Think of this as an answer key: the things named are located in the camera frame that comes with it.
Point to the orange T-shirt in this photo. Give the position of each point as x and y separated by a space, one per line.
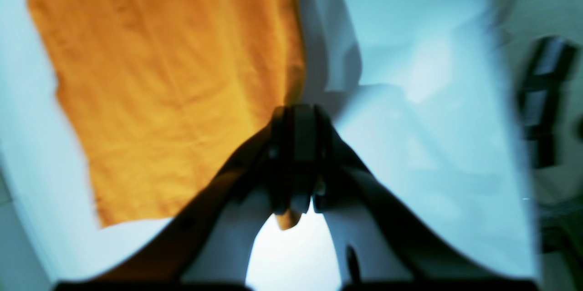
161 92

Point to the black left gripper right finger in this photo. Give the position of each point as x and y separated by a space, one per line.
380 244

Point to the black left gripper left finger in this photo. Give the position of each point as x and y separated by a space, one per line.
207 246

